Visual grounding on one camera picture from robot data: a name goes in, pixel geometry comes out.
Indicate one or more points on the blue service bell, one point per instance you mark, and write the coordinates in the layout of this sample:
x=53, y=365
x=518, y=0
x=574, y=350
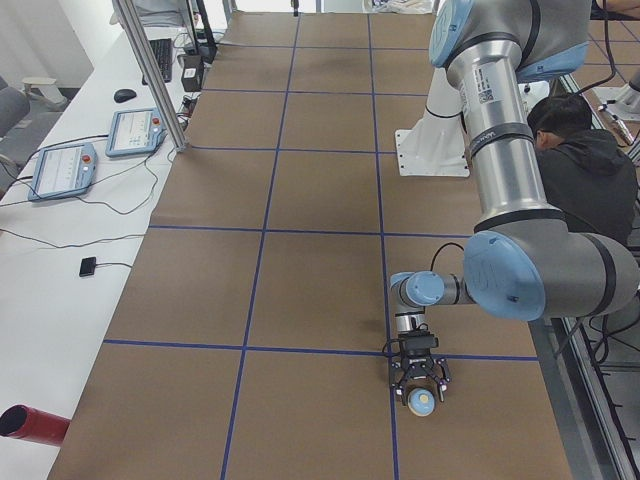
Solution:
x=421, y=402

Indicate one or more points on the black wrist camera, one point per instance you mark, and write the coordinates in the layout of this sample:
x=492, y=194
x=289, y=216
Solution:
x=417, y=344

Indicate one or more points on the aluminium frame post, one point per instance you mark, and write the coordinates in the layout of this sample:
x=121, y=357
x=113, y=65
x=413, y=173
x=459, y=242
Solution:
x=143, y=53

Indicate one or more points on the near blue teach pendant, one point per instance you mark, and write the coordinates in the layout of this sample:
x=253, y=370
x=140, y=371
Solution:
x=63, y=171

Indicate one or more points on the red cylinder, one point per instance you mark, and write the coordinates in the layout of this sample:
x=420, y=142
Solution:
x=26, y=423

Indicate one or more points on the person in black hoodie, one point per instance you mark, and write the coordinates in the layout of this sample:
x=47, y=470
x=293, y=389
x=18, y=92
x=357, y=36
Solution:
x=584, y=172

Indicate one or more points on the black box with label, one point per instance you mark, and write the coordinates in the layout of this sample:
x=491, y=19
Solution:
x=192, y=73

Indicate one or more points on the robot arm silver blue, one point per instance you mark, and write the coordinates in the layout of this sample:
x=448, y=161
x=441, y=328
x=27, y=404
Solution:
x=522, y=262

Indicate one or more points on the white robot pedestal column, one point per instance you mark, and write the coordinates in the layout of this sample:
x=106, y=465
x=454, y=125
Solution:
x=434, y=146

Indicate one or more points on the black computer mouse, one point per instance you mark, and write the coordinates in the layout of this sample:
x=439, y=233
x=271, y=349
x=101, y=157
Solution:
x=124, y=95

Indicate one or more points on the black keyboard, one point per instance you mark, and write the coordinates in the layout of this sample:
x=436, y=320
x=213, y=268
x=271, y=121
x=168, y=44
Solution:
x=162, y=50

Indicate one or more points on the far blue teach pendant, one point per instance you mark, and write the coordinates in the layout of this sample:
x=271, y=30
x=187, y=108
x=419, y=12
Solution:
x=135, y=132

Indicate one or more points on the blue teach pendant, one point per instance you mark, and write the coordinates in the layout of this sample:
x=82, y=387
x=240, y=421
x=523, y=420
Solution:
x=63, y=171
x=135, y=132

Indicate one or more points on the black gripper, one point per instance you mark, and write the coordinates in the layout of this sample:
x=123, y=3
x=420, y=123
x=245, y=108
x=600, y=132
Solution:
x=419, y=361

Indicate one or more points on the small black puck device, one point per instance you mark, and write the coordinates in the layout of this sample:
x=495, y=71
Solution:
x=87, y=266

